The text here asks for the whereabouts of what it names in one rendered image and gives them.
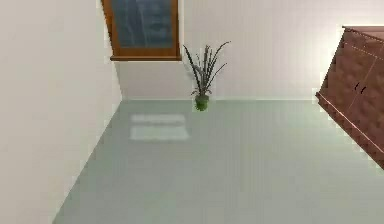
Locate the house plant in green pot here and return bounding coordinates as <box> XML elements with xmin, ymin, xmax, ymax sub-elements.
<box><xmin>182</xmin><ymin>40</ymin><xmax>232</xmax><ymax>112</ymax></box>

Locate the brown framed window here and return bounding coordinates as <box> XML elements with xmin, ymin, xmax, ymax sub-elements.
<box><xmin>101</xmin><ymin>0</ymin><xmax>183</xmax><ymax>62</ymax></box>

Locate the brown wooden cupboard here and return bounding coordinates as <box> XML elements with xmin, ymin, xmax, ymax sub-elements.
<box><xmin>315</xmin><ymin>25</ymin><xmax>384</xmax><ymax>170</ymax></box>

